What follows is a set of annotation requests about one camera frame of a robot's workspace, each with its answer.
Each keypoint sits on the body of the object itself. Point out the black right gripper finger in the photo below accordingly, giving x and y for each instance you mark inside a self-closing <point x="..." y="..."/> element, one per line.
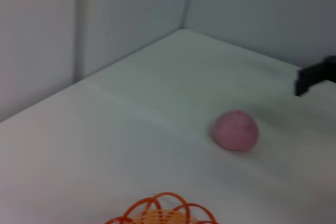
<point x="312" y="77"/>

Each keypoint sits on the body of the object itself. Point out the pink peach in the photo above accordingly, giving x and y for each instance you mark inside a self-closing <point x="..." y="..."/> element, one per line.
<point x="235" y="130"/>

